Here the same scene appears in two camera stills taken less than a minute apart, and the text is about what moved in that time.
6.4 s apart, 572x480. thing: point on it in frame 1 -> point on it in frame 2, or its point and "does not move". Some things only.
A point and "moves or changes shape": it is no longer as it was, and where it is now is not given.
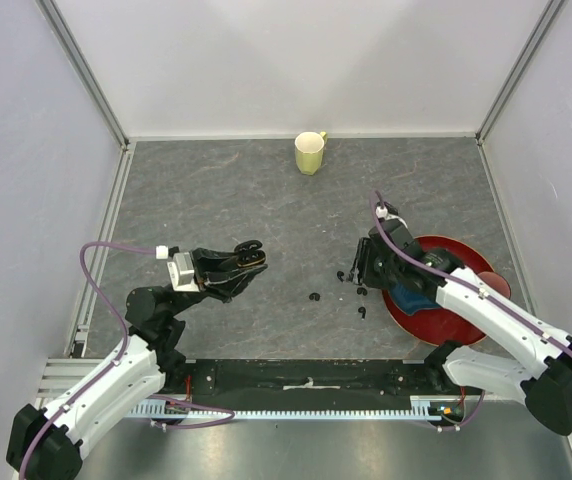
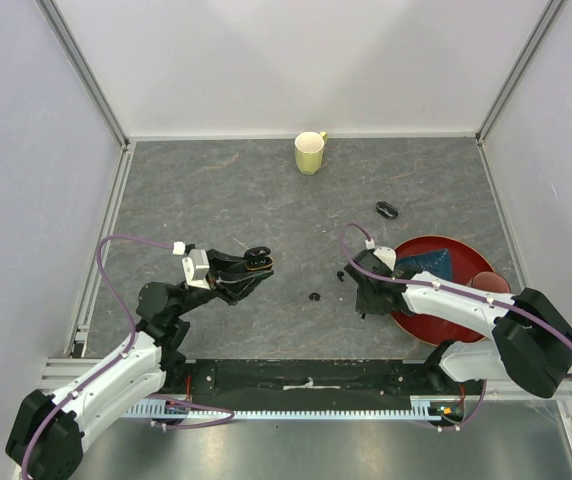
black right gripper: (361, 270) -> (363, 306)
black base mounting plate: (305, 384) does not move
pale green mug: (309, 148) does not move
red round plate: (435, 327) does not move
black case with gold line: (249, 253) moves or changes shape
